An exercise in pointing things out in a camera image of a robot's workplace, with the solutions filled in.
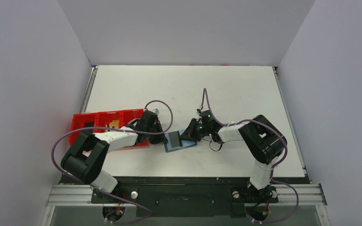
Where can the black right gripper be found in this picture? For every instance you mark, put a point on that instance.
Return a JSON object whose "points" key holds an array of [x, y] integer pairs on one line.
{"points": [[159, 138]]}

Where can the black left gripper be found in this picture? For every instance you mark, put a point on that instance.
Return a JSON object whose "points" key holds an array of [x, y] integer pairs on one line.
{"points": [[203, 129]]}

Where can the blue leather card holder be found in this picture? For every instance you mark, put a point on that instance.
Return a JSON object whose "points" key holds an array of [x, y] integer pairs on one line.
{"points": [[185, 143]]}

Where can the gold black card in tray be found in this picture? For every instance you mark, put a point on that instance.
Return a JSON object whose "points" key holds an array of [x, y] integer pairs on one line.
{"points": [[113, 124]]}

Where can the red plastic compartment tray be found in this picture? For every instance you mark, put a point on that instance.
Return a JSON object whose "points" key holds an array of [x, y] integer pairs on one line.
{"points": [[109, 119]]}

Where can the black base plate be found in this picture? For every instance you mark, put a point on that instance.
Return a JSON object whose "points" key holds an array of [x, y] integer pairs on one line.
{"points": [[194, 197]]}

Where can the aluminium frame rail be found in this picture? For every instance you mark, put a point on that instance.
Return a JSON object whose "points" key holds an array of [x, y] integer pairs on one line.
{"points": [[81, 195]]}

